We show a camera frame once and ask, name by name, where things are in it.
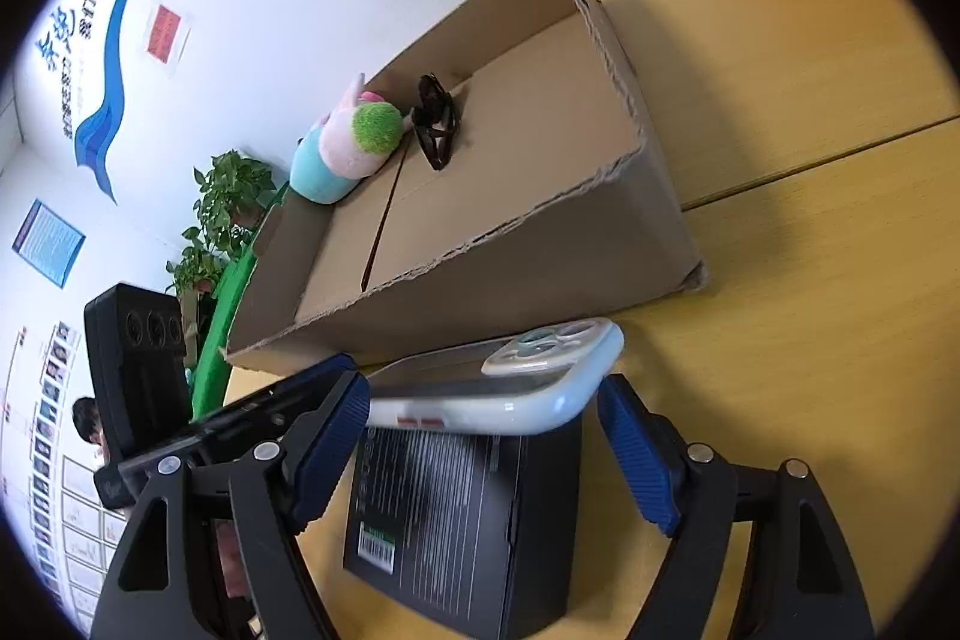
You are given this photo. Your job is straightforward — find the teal pink plush pig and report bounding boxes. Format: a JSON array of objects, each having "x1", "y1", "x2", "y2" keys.
[{"x1": 290, "y1": 73, "x2": 412, "y2": 205}]

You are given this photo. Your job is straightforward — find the brown cardboard box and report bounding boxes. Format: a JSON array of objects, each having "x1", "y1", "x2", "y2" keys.
[{"x1": 226, "y1": 0, "x2": 706, "y2": 375}]

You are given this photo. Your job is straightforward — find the white phone case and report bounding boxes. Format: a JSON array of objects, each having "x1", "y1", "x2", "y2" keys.
[{"x1": 368, "y1": 317, "x2": 625, "y2": 435}]

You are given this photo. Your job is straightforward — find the person left hand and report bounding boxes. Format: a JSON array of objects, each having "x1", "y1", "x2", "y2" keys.
[{"x1": 217, "y1": 521, "x2": 249, "y2": 598}]

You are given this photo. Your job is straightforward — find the potted green plant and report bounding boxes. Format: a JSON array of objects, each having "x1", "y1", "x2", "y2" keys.
[
  {"x1": 166, "y1": 226, "x2": 252, "y2": 296},
  {"x1": 194, "y1": 149, "x2": 277, "y2": 259}
]

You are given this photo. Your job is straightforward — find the red paper wall notice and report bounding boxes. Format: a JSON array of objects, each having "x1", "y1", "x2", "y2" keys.
[{"x1": 146, "y1": 3, "x2": 190, "y2": 71}]

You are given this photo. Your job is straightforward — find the black product box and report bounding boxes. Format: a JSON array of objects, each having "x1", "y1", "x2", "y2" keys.
[{"x1": 343, "y1": 419, "x2": 583, "y2": 638}]

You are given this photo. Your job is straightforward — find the black sunglasses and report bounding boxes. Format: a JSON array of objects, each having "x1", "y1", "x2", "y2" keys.
[{"x1": 410, "y1": 73, "x2": 460, "y2": 170}]

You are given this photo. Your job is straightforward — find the green covered side table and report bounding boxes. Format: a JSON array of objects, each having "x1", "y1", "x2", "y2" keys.
[{"x1": 190, "y1": 230, "x2": 260, "y2": 419}]

